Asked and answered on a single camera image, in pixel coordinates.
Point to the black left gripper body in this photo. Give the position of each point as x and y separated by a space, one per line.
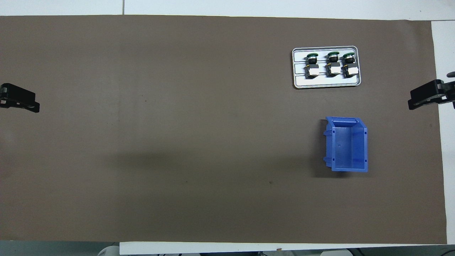
3 96

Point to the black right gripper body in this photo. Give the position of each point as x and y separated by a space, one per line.
448 92

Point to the green push button switch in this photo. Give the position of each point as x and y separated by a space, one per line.
333 70
312 72
351 71

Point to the blue plastic storage bin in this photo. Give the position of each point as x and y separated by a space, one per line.
346 149

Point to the silver metal tray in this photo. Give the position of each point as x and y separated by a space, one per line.
320 82

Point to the brown table mat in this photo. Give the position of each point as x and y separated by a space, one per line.
177 124

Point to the white round object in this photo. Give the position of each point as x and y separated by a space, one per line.
106 251

